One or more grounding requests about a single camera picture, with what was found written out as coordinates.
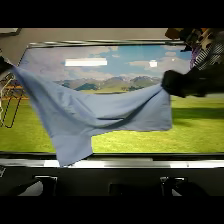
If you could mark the black white striped garment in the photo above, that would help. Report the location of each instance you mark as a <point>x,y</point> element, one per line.
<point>210,55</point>

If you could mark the silver frame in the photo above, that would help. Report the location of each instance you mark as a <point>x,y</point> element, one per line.
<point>116,164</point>

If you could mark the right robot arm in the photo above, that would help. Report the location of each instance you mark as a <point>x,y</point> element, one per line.
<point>196,81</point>

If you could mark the heap of clothes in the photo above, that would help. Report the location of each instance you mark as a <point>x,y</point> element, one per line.
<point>186,35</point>

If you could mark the light blue shirt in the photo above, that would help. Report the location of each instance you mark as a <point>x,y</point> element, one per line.
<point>83,113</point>

